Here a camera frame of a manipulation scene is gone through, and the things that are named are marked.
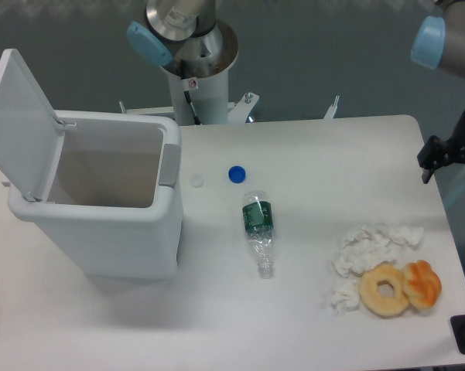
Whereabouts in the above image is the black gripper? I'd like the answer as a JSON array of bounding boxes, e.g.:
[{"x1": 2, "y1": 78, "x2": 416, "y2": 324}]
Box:
[{"x1": 417, "y1": 111, "x2": 465, "y2": 184}]

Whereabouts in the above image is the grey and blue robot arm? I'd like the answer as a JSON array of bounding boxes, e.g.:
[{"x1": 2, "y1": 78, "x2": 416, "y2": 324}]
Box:
[{"x1": 126, "y1": 1, "x2": 465, "y2": 183}]

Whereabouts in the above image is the clear bottle with green label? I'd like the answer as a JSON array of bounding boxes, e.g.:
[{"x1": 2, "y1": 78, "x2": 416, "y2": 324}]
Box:
[{"x1": 241, "y1": 190, "x2": 274, "y2": 279}]

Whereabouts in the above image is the blue bottle cap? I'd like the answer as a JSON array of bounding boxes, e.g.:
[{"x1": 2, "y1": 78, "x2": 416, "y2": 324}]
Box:
[{"x1": 227, "y1": 165, "x2": 246, "y2": 184}]

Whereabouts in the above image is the white bottle cap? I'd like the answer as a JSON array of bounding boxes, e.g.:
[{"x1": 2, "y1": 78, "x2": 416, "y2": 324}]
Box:
[{"x1": 189, "y1": 174, "x2": 204, "y2": 189}]

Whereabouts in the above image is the large crumpled white tissue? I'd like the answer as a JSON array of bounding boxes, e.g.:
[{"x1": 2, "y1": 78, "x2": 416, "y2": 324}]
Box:
[{"x1": 332, "y1": 223, "x2": 425, "y2": 278}]

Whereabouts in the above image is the orange glazed pastry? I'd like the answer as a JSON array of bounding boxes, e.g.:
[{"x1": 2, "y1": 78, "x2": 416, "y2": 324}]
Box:
[{"x1": 402, "y1": 260, "x2": 442, "y2": 310}]

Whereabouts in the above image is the small crumpled white tissue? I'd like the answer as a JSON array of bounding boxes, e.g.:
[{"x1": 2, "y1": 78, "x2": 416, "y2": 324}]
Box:
[{"x1": 328, "y1": 278, "x2": 361, "y2": 316}]

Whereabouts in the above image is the white trash bin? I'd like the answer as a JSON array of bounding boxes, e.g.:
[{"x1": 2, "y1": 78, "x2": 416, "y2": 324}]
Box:
[{"x1": 8, "y1": 111, "x2": 183, "y2": 280}]

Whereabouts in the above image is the white trash bin lid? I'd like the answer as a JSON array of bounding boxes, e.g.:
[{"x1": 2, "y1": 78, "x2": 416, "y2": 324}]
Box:
[{"x1": 0, "y1": 49, "x2": 77, "y2": 202}]

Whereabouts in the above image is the plain ring donut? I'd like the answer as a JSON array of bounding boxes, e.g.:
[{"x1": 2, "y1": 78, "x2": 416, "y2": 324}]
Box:
[{"x1": 358, "y1": 264, "x2": 409, "y2": 318}]

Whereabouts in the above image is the white bracket with bolt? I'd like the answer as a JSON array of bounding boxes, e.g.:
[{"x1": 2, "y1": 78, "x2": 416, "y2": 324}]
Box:
[{"x1": 227, "y1": 92, "x2": 260, "y2": 124}]

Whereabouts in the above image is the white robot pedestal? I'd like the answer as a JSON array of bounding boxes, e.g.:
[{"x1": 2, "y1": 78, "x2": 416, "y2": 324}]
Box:
[{"x1": 162, "y1": 20, "x2": 238, "y2": 126}]

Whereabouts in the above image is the black cable on pedestal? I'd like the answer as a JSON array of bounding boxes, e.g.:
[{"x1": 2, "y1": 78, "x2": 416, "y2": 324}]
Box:
[{"x1": 179, "y1": 60, "x2": 202, "y2": 126}]

